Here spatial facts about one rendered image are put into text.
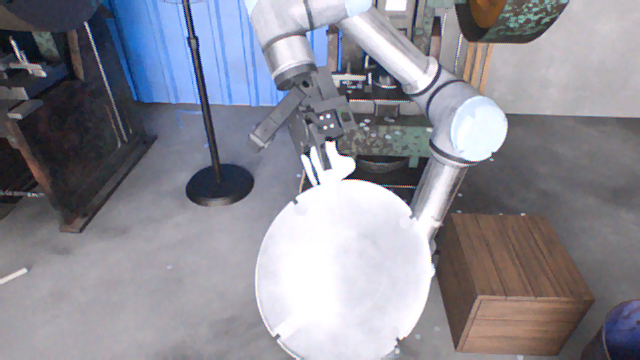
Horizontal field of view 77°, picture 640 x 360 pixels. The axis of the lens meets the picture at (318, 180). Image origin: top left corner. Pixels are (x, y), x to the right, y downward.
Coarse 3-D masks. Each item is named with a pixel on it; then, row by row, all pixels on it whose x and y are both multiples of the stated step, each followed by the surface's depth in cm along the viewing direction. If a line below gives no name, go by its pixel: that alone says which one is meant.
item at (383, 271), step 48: (384, 192) 65; (288, 240) 60; (336, 240) 61; (384, 240) 65; (288, 288) 60; (336, 288) 61; (384, 288) 64; (288, 336) 59; (336, 336) 62; (384, 336) 64
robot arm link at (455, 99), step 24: (432, 96) 88; (456, 96) 83; (480, 96) 80; (432, 120) 88; (456, 120) 80; (480, 120) 78; (504, 120) 80; (432, 144) 87; (456, 144) 80; (480, 144) 81; (432, 168) 90; (456, 168) 87; (432, 192) 91; (432, 216) 94; (432, 240) 101; (432, 264) 103
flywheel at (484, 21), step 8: (472, 0) 164; (480, 0) 158; (488, 0) 156; (496, 0) 147; (504, 0) 131; (472, 8) 164; (480, 8) 154; (488, 8) 150; (496, 8) 137; (472, 16) 163; (480, 16) 153; (488, 16) 145; (496, 16) 137; (480, 24) 153; (488, 24) 144
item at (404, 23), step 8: (376, 0) 147; (384, 0) 147; (392, 0) 146; (400, 0) 146; (408, 0) 146; (416, 0) 146; (376, 8) 149; (384, 8) 148; (392, 8) 148; (400, 8) 148; (408, 8) 148; (392, 16) 150; (400, 16) 150; (408, 16) 150; (400, 24) 151; (408, 24) 151; (400, 32) 150; (408, 32) 153
